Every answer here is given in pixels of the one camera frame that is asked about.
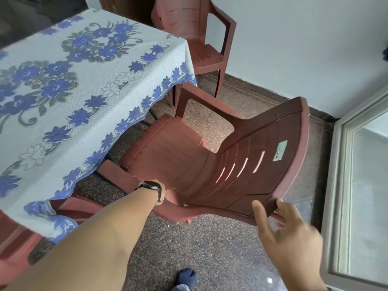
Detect person's right hand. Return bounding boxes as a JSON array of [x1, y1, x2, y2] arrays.
[[252, 198, 325, 284]]

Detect brown plastic chair green label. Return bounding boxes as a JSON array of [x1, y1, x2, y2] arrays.
[[98, 82, 310, 226]]

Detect person's right forearm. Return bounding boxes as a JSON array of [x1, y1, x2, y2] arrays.
[[298, 276, 327, 291]]

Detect person's left forearm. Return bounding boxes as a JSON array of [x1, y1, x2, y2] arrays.
[[4, 186, 160, 291]]

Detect white framed glass door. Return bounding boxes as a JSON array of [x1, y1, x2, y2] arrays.
[[319, 85, 388, 291]]

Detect blue sock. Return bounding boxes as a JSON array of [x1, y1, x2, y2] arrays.
[[171, 268, 198, 291]]

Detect black wrist watch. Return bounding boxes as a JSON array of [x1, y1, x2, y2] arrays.
[[137, 180, 164, 205]]

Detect black metal table leg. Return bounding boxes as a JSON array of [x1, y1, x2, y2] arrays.
[[139, 108, 159, 128]]

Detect white blue floral tablecloth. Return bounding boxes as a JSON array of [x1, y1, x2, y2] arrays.
[[0, 8, 198, 245]]

